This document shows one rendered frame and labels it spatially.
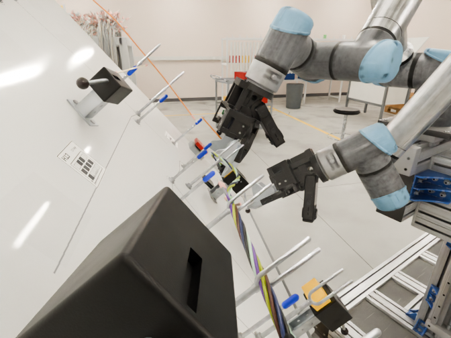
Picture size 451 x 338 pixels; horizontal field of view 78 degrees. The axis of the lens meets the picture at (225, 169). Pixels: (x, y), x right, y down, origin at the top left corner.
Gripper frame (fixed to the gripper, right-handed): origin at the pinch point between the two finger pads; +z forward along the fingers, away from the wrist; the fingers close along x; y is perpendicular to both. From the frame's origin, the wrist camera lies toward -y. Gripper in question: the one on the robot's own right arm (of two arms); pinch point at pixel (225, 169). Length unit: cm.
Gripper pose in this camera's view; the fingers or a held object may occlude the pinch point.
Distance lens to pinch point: 66.3
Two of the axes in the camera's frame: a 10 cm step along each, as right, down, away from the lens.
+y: -8.6, -3.1, -4.1
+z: -4.5, 8.3, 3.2
